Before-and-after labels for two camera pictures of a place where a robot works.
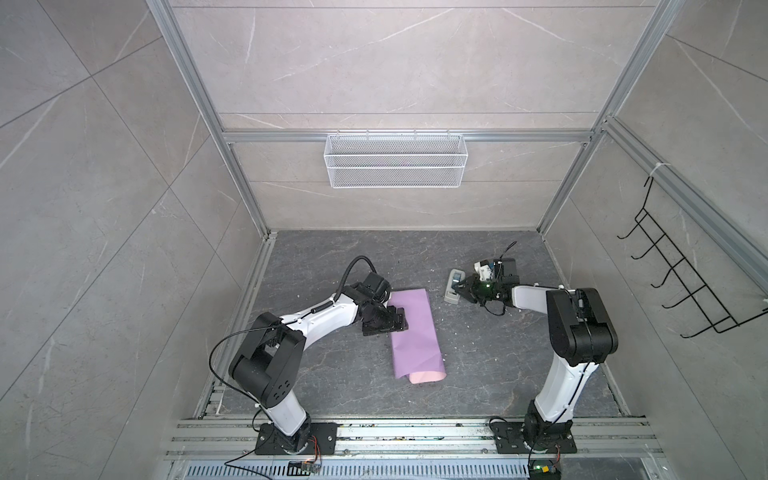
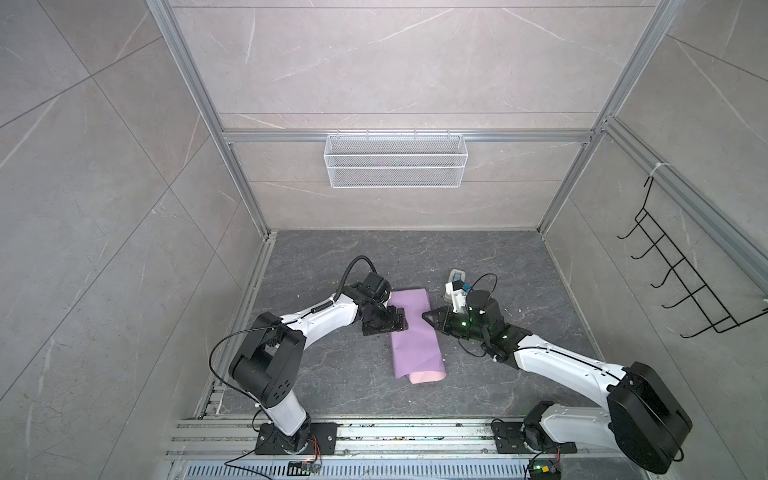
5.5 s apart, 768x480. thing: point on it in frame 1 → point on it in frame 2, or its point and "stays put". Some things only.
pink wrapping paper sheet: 417,350 stays put
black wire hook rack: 708,304 stays put
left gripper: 397,321 stays put
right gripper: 469,291 → 443,323
